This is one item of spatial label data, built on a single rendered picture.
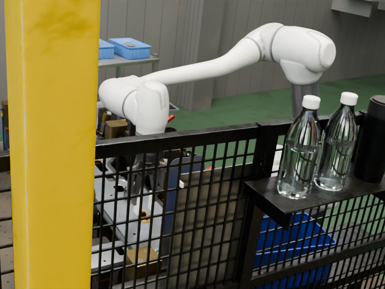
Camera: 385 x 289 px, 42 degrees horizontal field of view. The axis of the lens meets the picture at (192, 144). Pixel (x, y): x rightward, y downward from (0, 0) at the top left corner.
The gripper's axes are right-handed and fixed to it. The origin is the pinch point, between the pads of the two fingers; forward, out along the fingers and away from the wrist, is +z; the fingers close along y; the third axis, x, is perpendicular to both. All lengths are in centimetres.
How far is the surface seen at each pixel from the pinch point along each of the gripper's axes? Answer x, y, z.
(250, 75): -377, -338, 80
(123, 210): -5.3, 4.9, 4.7
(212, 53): -334, -244, 38
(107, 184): -24.5, 3.1, 4.7
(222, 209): 54, 10, -31
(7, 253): -37, 37, 35
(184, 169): 26.6, 2.7, -25.9
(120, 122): -63, -18, -3
